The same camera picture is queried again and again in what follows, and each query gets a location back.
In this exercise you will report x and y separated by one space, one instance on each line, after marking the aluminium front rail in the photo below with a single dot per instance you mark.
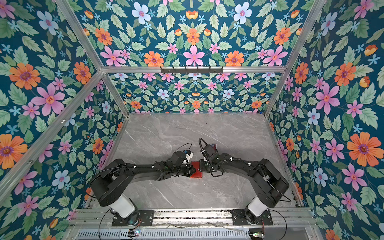
196 218

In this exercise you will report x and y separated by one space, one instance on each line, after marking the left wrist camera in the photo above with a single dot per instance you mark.
182 157

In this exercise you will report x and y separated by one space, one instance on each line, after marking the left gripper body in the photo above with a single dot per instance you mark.
185 170

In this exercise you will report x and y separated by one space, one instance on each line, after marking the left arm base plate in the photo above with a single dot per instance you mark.
141 218

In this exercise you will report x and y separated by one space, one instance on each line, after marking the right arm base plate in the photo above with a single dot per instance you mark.
246 218

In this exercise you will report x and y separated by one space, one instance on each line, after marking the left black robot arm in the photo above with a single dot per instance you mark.
109 184

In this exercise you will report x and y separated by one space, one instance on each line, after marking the metal hook rail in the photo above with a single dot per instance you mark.
189 70

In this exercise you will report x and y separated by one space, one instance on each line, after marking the red leather card holder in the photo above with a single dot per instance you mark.
197 174

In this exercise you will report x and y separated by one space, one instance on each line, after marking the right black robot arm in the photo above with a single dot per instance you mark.
268 183

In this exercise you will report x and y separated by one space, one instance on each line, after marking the white vent grille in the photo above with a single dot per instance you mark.
164 234

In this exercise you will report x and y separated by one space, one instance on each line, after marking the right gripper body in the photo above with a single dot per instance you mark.
205 166

